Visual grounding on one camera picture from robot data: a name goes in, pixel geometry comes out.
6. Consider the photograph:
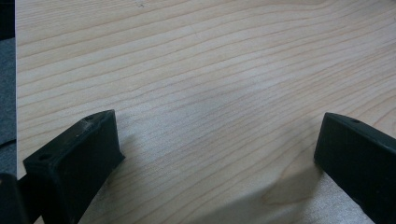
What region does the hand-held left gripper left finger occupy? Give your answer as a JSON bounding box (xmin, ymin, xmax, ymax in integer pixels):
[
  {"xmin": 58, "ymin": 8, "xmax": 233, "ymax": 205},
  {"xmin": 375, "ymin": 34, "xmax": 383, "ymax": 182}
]
[{"xmin": 22, "ymin": 109, "xmax": 126, "ymax": 224}]

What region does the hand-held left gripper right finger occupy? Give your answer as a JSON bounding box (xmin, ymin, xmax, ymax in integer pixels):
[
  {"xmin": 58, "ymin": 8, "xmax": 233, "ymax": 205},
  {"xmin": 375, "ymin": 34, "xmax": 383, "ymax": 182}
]
[{"xmin": 313, "ymin": 112, "xmax": 396, "ymax": 224}]

